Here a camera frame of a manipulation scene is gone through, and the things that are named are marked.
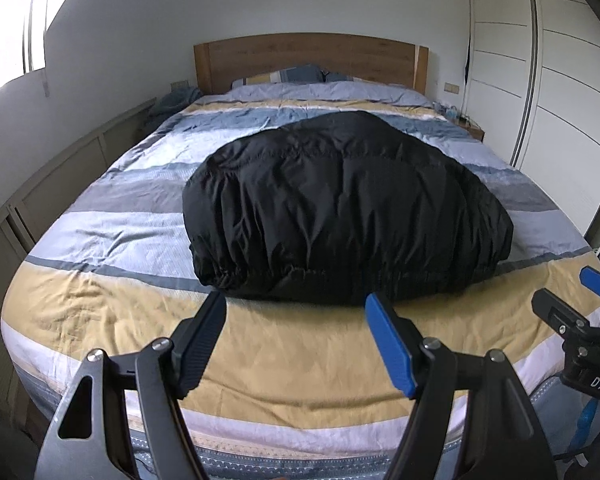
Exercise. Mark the beige wall switch plate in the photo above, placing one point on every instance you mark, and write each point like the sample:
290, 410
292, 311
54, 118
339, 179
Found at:
452, 88
180, 84

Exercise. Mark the low beige wall cabinet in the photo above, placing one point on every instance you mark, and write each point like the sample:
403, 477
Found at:
55, 175

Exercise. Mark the black puffer jacket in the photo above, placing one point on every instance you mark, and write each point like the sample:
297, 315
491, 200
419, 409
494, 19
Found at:
340, 200

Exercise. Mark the white sliding wardrobe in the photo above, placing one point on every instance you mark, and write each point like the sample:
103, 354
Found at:
555, 85

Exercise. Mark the wooden headboard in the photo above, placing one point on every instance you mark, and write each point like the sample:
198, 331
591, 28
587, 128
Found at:
305, 52

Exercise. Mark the blue striped pillow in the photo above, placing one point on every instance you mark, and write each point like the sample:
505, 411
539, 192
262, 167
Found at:
280, 76

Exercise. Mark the striped duvet cover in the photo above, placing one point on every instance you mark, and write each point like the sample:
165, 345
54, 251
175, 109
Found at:
130, 240

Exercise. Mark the wooden nightstand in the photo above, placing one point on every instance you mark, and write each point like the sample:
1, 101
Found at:
472, 130

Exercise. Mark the window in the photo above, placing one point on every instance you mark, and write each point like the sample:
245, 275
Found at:
10, 20

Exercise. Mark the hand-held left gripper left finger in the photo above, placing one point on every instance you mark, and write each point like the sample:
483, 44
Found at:
200, 347

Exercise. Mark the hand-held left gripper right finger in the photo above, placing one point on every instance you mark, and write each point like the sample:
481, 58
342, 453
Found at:
391, 347

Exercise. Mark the cluster of small bottles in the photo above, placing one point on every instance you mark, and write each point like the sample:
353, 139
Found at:
447, 110

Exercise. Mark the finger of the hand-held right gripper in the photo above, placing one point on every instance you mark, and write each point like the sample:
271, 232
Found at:
555, 307
599, 281

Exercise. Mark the crumpled blue-grey cloth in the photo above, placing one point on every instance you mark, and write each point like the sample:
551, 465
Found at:
172, 102

